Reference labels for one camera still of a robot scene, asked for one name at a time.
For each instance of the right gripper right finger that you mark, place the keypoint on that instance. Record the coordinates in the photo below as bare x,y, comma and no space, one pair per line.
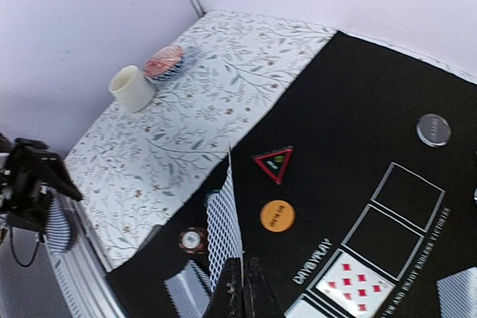
260,300

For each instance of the red black chip stack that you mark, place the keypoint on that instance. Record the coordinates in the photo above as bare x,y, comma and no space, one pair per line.
193,240

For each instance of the black poker mat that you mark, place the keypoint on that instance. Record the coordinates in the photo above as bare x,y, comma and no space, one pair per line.
360,181

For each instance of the red patterned bowl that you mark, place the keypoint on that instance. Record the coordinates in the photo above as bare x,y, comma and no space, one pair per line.
165,63

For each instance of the blue card deck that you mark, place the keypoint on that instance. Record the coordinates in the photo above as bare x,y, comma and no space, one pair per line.
59,228

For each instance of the nine of diamonds card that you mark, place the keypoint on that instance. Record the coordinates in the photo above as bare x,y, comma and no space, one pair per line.
354,287

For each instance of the white cup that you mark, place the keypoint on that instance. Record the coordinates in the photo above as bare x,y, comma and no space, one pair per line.
131,89

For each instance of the orange big blind button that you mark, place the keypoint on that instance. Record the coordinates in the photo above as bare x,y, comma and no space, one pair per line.
277,216

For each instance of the triangular all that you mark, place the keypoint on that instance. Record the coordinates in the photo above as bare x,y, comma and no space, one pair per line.
274,163

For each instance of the black dealer button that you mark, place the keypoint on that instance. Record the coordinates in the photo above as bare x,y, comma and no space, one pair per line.
433,130

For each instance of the floral tablecloth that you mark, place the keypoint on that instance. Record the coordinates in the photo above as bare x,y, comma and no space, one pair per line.
137,169

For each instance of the blue fifty poker chip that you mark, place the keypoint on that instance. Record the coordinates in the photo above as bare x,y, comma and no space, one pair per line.
210,198

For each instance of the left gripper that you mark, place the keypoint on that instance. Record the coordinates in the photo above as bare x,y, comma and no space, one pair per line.
24,201

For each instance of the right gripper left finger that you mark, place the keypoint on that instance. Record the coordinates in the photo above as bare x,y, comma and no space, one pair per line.
227,298

